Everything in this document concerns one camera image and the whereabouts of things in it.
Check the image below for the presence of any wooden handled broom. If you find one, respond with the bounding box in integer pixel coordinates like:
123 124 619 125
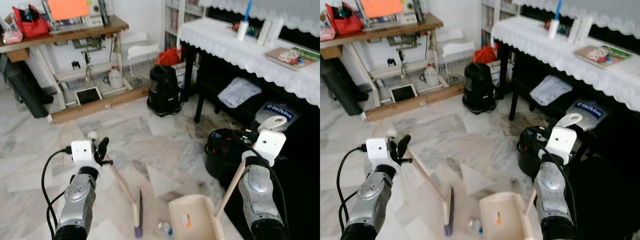
87 130 145 239
387 129 456 237

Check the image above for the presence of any beige long handled dustpan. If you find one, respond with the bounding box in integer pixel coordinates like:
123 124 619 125
479 187 539 240
168 160 249 240

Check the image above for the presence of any grey bag with blue logo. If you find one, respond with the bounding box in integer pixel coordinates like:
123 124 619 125
254 102 299 132
567 98 609 129

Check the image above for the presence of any long wooden plank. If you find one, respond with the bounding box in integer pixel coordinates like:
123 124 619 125
364 82 466 123
48 84 151 125

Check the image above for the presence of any folded grey cloth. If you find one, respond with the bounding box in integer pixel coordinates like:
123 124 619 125
218 77 263 109
529 74 574 106

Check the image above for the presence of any white framed tablet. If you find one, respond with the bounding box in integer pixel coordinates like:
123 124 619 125
74 85 104 106
388 82 419 104

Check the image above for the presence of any white plastic jug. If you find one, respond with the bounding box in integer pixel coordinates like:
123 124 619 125
423 63 440 87
107 65 124 90

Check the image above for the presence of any tall black drum vacuum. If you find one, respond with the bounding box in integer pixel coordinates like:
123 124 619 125
146 64 184 117
462 62 499 115

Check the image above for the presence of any long black bag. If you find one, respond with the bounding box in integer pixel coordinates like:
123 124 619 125
320 56 364 117
0 52 54 119

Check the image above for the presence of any table with white lace cloth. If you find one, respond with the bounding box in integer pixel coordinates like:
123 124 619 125
492 15 640 121
178 17 321 123

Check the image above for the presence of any colourful picture book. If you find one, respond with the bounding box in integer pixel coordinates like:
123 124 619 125
264 46 321 71
574 45 634 70

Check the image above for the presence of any red plastic bag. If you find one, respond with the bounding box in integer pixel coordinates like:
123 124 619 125
472 44 499 65
154 47 182 67

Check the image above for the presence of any white upright box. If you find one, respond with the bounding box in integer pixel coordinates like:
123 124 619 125
567 17 594 46
257 19 284 49

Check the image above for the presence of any white bottle with blue brush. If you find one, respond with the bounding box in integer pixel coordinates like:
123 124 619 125
547 0 564 40
236 0 254 42

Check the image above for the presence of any white lace curtain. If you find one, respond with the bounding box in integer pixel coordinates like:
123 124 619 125
199 0 321 37
512 0 640 39

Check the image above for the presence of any white bookshelf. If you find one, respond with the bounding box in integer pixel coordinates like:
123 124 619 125
163 0 206 51
479 0 519 49

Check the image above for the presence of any white desktop device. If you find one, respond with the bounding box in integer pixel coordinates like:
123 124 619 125
397 0 429 25
82 0 114 29

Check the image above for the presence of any red tote bag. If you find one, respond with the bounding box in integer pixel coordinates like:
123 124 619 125
12 4 51 39
325 2 365 36

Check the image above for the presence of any orange sheet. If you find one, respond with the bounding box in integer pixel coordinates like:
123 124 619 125
47 0 91 22
360 0 404 20

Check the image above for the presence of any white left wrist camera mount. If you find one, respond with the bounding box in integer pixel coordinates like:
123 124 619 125
365 138 396 167
71 140 99 169

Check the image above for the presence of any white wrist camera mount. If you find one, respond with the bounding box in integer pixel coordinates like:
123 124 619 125
71 140 99 169
242 116 288 167
545 113 584 166
365 138 396 167

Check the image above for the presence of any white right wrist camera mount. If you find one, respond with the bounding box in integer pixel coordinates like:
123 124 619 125
545 113 584 166
242 116 288 167

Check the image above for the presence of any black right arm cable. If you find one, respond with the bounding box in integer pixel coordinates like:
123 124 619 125
248 146 291 228
542 145 581 226

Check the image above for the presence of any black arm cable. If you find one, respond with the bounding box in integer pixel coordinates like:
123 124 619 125
41 146 74 237
248 146 291 228
542 145 581 226
336 145 368 235

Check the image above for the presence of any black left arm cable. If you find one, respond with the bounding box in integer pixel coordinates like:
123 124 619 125
41 146 74 237
336 145 368 235

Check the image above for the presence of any white wire rack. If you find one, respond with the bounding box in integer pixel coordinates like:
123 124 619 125
442 40 476 84
124 43 161 89

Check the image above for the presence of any wooden desk with white frame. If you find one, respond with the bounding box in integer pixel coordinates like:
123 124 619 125
0 14 135 112
320 13 446 109

